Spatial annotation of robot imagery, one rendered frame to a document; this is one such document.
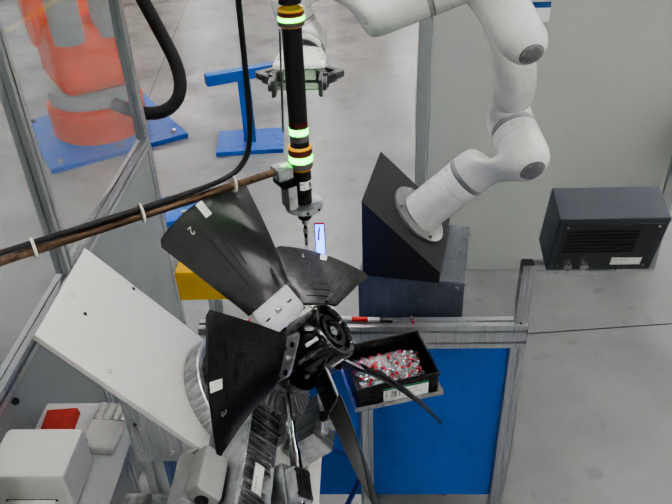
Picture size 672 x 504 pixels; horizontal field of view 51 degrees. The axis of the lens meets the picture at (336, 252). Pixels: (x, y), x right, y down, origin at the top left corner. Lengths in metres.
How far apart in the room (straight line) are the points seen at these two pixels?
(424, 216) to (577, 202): 0.43
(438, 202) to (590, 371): 1.44
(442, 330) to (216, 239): 0.81
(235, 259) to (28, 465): 0.61
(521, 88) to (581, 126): 1.65
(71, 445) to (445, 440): 1.16
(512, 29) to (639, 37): 1.78
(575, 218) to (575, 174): 1.72
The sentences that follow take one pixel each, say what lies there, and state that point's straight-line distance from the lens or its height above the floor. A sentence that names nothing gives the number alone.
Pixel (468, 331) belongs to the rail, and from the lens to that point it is 1.99.
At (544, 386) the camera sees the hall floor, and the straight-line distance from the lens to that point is 3.08.
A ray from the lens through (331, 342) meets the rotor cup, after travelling 1.36.
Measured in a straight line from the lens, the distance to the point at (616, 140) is 3.45.
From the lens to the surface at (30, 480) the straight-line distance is 1.62.
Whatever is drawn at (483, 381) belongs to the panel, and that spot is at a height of 0.64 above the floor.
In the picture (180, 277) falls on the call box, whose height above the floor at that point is 1.06.
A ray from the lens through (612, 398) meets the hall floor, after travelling 3.10.
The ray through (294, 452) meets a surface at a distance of 1.33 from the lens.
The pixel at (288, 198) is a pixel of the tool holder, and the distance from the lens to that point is 1.29.
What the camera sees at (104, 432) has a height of 0.88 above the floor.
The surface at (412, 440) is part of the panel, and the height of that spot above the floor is 0.38.
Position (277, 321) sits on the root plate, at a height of 1.23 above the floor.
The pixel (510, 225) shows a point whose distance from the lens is 3.54.
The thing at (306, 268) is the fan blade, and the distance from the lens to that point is 1.62.
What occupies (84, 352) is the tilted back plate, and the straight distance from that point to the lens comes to 1.32.
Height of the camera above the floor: 2.12
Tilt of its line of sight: 34 degrees down
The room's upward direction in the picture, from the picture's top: 2 degrees counter-clockwise
